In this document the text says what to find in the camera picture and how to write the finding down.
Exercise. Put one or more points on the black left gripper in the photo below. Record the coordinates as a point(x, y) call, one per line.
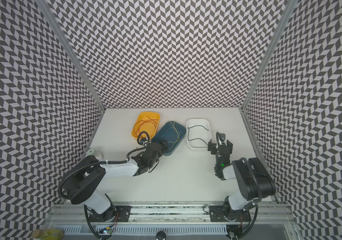
point(163, 149)

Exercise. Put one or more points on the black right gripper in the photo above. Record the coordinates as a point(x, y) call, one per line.
point(220, 146)

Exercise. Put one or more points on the teal plastic bin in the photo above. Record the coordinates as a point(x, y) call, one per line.
point(173, 133)

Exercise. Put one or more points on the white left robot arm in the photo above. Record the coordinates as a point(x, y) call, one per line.
point(79, 185)

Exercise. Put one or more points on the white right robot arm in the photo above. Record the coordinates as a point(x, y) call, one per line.
point(254, 183)

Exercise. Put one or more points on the white plastic bin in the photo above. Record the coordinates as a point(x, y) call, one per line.
point(198, 133)

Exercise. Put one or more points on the yellow plastic bin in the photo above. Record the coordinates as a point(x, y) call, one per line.
point(146, 122)

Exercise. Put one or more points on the clear jar white lid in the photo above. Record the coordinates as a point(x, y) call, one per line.
point(95, 153)

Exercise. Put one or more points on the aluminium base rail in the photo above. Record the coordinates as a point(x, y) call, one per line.
point(146, 219)

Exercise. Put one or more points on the yellow bottle near rail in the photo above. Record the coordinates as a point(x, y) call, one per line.
point(49, 234)

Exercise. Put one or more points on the aluminium corner post right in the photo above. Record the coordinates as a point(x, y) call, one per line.
point(287, 13)

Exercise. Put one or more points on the aluminium corner post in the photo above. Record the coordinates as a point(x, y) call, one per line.
point(287, 13)
point(49, 16)

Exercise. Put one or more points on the aluminium corner post left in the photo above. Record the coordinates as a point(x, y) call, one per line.
point(49, 16)

